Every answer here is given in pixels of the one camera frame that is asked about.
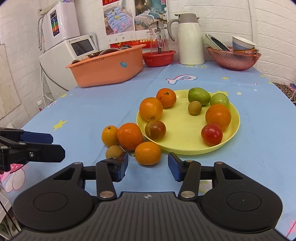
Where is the white appliance with screen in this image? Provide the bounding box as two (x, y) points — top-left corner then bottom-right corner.
(39, 32), (100, 92)

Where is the small orange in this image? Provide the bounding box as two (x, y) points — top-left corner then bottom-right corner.
(135, 141), (162, 165)
(101, 125), (120, 147)

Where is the white dish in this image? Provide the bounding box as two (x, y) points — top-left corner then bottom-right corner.
(205, 34), (230, 51)

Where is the white blue ceramic bowl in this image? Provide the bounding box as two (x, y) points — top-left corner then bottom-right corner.
(232, 36), (257, 50)

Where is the wall poster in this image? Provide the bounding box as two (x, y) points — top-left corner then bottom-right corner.
(102, 0), (168, 48)

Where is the red apple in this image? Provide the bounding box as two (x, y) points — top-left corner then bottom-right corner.
(201, 123), (223, 146)

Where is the beige paper sheet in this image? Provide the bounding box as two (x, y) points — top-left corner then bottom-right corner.
(0, 43), (22, 120)

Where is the red plastic basket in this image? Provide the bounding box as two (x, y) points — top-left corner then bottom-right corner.
(142, 50), (176, 67)

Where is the green mango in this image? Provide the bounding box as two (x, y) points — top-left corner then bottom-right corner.
(187, 87), (211, 106)

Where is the white appliance cable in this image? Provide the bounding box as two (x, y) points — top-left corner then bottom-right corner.
(40, 62), (70, 107)

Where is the dark red-brown plum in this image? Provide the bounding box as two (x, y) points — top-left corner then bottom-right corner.
(145, 120), (167, 141)

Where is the white wall pipe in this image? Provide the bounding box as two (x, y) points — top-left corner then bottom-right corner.
(247, 0), (258, 61)

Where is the patterned dark cloth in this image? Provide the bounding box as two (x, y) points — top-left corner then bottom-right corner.
(273, 82), (296, 102)

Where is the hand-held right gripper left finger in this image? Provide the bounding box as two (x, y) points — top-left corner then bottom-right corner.
(50, 152), (129, 201)

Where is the small brown longan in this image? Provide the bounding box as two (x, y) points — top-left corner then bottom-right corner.
(105, 145), (124, 160)

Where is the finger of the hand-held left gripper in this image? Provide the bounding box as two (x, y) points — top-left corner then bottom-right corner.
(0, 127), (54, 144)
(0, 137), (65, 172)

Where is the pink glass bowl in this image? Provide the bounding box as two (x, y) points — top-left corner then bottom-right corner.
(206, 46), (262, 71)

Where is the green apple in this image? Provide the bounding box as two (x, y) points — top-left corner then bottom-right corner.
(210, 93), (230, 108)

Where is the large stainless steel bowl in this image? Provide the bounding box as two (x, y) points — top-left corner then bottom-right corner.
(87, 48), (121, 59)

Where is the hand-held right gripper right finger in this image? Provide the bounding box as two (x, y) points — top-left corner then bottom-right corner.
(168, 152), (247, 201)

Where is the yellow plastic plate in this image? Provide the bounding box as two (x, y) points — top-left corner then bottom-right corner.
(136, 90), (241, 155)

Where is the brown kiwi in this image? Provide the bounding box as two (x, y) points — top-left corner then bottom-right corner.
(188, 100), (202, 115)

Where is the orange plastic basket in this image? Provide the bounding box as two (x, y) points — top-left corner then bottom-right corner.
(65, 44), (147, 88)

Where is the clear glass pitcher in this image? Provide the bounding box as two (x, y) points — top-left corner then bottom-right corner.
(149, 23), (169, 55)

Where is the white thermos jug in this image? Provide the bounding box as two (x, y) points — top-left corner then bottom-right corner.
(167, 13), (205, 66)

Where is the large orange with stem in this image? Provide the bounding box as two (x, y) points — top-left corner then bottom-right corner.
(139, 97), (163, 122)

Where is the white wall water purifier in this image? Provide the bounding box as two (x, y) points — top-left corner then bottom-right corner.
(42, 2), (80, 52)

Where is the blue printed tablecloth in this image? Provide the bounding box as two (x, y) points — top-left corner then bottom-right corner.
(0, 61), (296, 241)

